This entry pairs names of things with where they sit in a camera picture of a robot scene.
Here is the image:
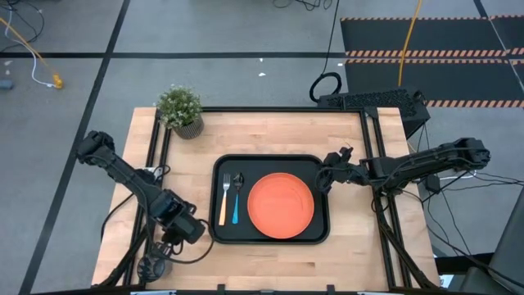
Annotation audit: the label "fork with orange handle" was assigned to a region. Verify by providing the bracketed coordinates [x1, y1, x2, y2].
[218, 172, 232, 227]

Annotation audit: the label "spoon with blue handle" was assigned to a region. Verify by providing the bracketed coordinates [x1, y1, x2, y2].
[231, 171, 246, 225]

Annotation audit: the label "white cable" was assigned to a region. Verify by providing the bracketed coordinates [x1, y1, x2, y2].
[440, 172, 477, 182]
[6, 10, 56, 88]

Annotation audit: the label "black floor cable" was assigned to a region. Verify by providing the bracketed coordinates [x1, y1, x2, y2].
[474, 171, 524, 186]

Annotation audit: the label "black hazard-striped floor mat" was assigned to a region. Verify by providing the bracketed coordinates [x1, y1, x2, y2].
[339, 15, 524, 110]

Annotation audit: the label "black rectangular tray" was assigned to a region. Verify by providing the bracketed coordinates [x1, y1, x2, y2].
[208, 153, 331, 246]

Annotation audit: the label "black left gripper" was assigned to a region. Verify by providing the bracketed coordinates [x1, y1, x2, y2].
[154, 212, 206, 263]

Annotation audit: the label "yellow cable with plug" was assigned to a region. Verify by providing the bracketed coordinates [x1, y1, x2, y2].
[0, 16, 66, 90]

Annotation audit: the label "dark round cup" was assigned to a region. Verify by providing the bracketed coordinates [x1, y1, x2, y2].
[136, 252, 171, 284]

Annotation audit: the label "small potted green plant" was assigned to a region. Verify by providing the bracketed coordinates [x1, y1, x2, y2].
[156, 84, 205, 140]

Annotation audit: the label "orange round plate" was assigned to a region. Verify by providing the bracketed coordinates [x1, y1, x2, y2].
[246, 172, 316, 240]

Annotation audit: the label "yellow hanging cable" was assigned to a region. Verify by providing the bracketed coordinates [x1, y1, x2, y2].
[397, 0, 423, 88]

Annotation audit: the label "black tangled floor cables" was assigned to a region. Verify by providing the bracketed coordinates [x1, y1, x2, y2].
[272, 0, 333, 12]

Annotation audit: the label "dark chair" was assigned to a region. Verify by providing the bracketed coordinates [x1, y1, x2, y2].
[458, 196, 524, 295]

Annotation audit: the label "black hanging coiled cable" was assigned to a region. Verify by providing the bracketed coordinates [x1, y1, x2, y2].
[309, 0, 343, 103]

